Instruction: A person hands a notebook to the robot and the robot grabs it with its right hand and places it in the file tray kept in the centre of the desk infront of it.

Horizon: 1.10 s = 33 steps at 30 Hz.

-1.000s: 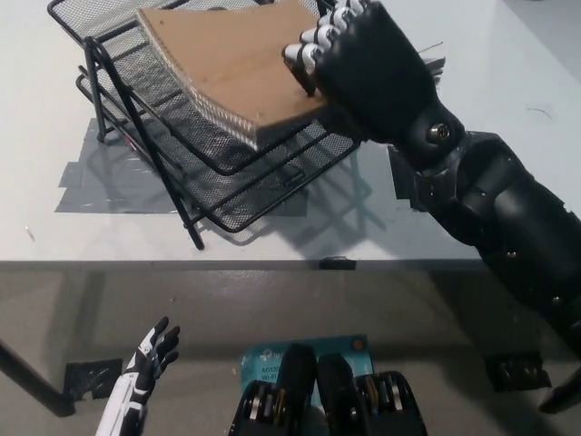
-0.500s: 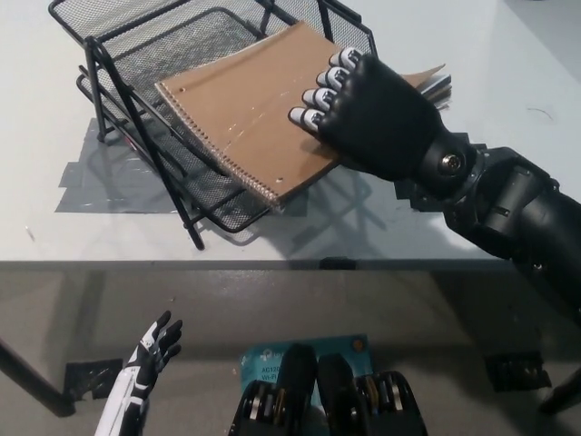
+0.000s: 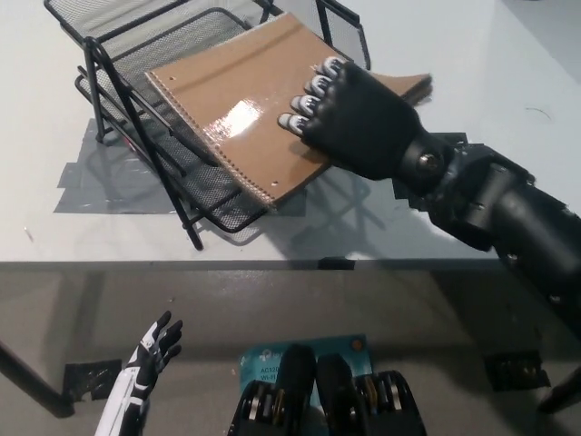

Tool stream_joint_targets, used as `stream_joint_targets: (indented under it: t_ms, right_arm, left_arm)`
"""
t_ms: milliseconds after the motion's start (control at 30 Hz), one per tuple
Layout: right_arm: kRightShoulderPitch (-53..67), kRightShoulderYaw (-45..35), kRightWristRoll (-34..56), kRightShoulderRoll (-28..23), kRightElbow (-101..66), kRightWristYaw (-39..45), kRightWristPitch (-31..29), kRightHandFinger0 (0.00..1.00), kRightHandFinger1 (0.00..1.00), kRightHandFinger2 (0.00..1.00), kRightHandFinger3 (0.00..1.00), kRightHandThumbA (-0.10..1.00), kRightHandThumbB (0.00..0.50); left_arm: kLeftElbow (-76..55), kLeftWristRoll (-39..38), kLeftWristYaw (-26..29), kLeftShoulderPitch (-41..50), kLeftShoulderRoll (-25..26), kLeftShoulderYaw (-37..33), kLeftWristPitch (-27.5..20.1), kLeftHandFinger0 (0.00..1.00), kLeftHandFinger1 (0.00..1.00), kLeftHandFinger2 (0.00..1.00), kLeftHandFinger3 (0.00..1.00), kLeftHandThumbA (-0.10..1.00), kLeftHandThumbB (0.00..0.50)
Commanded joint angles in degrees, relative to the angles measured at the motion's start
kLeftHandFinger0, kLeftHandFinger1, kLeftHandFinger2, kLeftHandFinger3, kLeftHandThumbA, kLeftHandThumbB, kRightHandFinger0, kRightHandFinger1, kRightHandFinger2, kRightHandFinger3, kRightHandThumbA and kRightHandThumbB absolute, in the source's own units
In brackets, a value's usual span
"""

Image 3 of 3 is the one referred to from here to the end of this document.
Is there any grey duct tape patch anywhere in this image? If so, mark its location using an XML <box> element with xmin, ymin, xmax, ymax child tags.
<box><xmin>53</xmin><ymin>118</ymin><xmax>310</xmax><ymax>217</ymax></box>

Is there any black tape square patch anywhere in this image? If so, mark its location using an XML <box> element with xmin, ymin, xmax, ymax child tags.
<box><xmin>392</xmin><ymin>131</ymin><xmax>489</xmax><ymax>213</ymax></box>

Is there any black mesh two-tier file tray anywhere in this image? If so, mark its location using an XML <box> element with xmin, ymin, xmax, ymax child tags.
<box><xmin>43</xmin><ymin>0</ymin><xmax>371</xmax><ymax>251</ymax></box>

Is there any black metal table leg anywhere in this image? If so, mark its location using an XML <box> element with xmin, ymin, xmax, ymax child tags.
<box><xmin>0</xmin><ymin>338</ymin><xmax>76</xmax><ymax>419</ymax></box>

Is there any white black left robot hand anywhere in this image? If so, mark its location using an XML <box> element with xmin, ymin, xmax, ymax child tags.
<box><xmin>94</xmin><ymin>311</ymin><xmax>184</xmax><ymax>436</ymax></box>

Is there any black floor tape patch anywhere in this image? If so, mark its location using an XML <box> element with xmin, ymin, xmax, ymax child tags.
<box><xmin>63</xmin><ymin>358</ymin><xmax>123</xmax><ymax>403</ymax></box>
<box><xmin>485</xmin><ymin>352</ymin><xmax>553</xmax><ymax>394</ymax></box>

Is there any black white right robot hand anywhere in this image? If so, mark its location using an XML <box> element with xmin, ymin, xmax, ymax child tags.
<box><xmin>276</xmin><ymin>56</ymin><xmax>431</xmax><ymax>182</ymax></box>

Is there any spiral-bound notebook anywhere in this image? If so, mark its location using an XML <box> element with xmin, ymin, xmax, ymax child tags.
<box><xmin>143</xmin><ymin>12</ymin><xmax>432</xmax><ymax>213</ymax></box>

